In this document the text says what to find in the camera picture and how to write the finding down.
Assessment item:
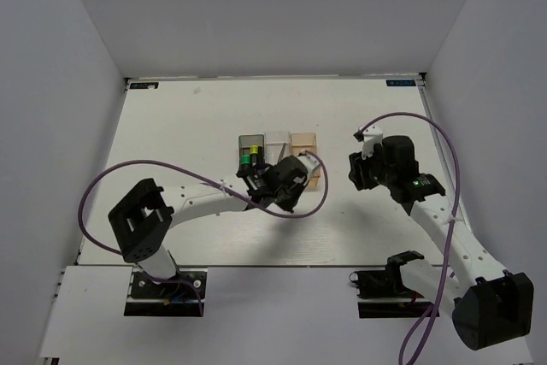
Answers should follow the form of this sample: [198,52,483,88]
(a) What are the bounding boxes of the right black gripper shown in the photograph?
[350,142,396,191]

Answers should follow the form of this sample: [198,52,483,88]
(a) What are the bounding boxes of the black handled scissors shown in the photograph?
[274,144,287,162]

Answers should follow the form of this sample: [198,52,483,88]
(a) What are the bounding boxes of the green cap highlighter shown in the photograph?
[239,154,252,173]

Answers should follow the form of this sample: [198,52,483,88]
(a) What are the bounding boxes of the yellow cap highlighter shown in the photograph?
[250,145,262,166]

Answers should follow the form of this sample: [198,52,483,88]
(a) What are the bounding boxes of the purple cap highlighter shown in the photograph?
[256,146,267,169]

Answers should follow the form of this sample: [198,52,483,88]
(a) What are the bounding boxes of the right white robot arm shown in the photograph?
[349,127,534,350]

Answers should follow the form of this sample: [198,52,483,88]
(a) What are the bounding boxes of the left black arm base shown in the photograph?
[124,269,208,317]

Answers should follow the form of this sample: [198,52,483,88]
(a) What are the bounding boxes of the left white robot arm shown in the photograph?
[108,154,320,296]

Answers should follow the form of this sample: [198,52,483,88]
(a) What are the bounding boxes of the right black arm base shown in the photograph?
[349,250,432,319]

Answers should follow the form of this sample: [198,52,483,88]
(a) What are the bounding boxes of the clear plastic bin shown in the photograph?
[264,131,291,165]

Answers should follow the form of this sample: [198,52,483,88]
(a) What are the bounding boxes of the orange plastic bin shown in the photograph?
[290,132,321,191]

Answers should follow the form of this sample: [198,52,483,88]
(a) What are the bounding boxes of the dark grey plastic bin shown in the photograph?
[238,134,265,176]

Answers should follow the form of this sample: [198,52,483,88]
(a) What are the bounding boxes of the right blue corner label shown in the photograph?
[385,79,416,87]

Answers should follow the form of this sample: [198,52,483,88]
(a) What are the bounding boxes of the blue corner label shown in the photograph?
[129,82,159,90]
[385,79,416,87]

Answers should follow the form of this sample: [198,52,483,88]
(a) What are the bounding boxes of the left blue corner label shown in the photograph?
[129,82,159,90]

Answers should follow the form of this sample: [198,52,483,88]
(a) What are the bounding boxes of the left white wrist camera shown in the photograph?
[297,150,321,180]

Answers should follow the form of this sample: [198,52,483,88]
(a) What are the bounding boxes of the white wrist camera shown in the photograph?
[297,150,321,180]
[354,126,383,160]

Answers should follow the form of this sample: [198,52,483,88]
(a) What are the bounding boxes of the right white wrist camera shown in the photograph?
[354,126,383,160]

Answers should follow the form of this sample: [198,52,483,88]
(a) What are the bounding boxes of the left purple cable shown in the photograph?
[78,150,329,260]

